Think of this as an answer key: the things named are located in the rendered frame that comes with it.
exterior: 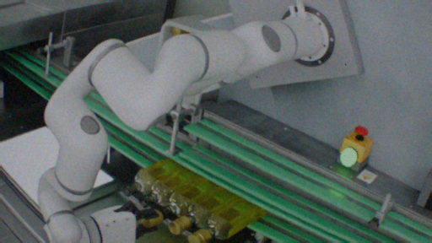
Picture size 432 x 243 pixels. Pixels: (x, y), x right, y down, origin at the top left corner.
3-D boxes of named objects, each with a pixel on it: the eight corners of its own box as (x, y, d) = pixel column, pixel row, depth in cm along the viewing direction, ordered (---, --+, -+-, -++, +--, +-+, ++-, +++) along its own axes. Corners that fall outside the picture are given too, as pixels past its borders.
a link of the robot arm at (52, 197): (103, 189, 89) (83, 244, 101) (77, 134, 95) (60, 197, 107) (64, 194, 83) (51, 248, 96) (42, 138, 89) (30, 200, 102)
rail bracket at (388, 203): (382, 203, 114) (363, 227, 104) (392, 178, 111) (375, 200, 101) (394, 209, 112) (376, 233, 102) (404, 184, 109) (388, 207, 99)
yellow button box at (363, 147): (347, 153, 132) (336, 162, 126) (354, 127, 129) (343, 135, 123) (367, 163, 128) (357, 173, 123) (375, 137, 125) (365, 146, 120)
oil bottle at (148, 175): (183, 166, 150) (131, 190, 134) (186, 148, 148) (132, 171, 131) (199, 175, 147) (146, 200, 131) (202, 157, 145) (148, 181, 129)
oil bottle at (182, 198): (217, 185, 144) (164, 212, 128) (220, 167, 142) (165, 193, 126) (234, 194, 141) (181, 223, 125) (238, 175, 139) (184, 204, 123)
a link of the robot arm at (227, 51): (218, 75, 86) (151, 109, 96) (289, 60, 105) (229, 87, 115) (196, 23, 86) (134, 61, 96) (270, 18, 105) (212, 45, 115)
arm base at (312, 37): (278, 2, 127) (245, 4, 115) (321, -2, 119) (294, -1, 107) (290, 62, 130) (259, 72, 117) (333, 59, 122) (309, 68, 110)
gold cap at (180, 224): (187, 231, 121) (175, 237, 118) (177, 220, 122) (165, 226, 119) (194, 224, 119) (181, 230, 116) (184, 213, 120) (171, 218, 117)
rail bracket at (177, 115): (185, 143, 147) (153, 157, 137) (195, 84, 140) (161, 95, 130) (193, 148, 145) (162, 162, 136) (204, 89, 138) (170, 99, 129)
